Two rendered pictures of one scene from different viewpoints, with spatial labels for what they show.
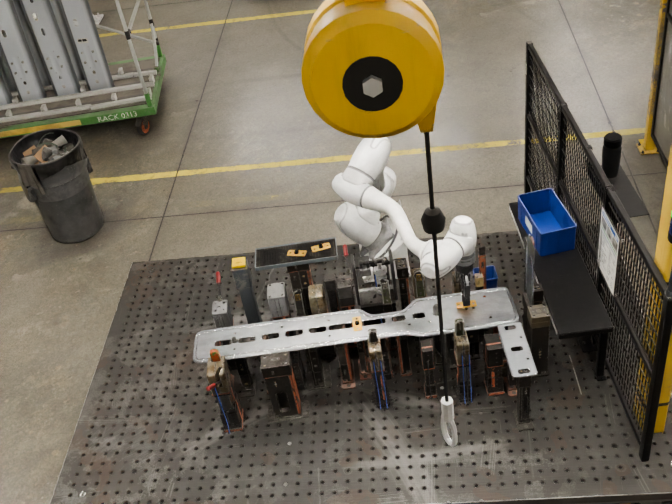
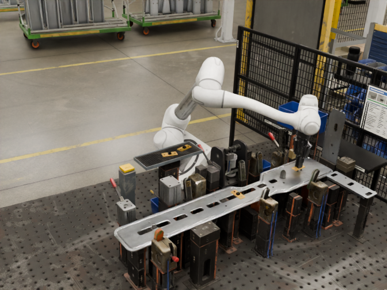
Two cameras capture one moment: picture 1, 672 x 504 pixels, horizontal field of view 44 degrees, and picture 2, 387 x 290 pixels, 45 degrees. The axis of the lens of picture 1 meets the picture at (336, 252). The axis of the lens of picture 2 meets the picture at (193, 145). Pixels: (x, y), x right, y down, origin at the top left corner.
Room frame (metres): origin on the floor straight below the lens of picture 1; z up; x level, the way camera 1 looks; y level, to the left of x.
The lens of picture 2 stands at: (1.07, 1.50, 2.38)
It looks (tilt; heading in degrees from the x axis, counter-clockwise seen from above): 27 degrees down; 321
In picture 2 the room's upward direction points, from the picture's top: 2 degrees clockwise
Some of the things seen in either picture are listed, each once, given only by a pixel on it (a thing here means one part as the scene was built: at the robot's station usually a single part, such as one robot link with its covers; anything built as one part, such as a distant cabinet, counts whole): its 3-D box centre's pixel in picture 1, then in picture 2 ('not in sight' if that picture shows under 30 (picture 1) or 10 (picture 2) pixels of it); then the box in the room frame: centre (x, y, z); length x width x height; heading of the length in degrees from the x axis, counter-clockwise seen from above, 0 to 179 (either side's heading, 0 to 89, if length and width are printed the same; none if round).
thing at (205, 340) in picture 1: (352, 326); (235, 197); (2.54, -0.02, 1.00); 1.38 x 0.22 x 0.02; 87
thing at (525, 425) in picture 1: (523, 396); (362, 216); (2.13, -0.64, 0.84); 0.11 x 0.06 x 0.29; 177
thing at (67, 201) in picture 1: (61, 188); not in sight; (5.06, 1.84, 0.36); 0.54 x 0.50 x 0.73; 172
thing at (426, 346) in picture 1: (429, 369); (292, 217); (2.36, -0.30, 0.84); 0.11 x 0.08 x 0.29; 177
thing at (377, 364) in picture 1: (378, 372); (265, 226); (2.37, -0.09, 0.87); 0.12 x 0.09 x 0.35; 177
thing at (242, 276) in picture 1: (249, 300); (128, 205); (2.90, 0.44, 0.92); 0.08 x 0.08 x 0.44; 87
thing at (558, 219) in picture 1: (545, 221); (301, 118); (2.89, -0.95, 1.09); 0.30 x 0.17 x 0.13; 4
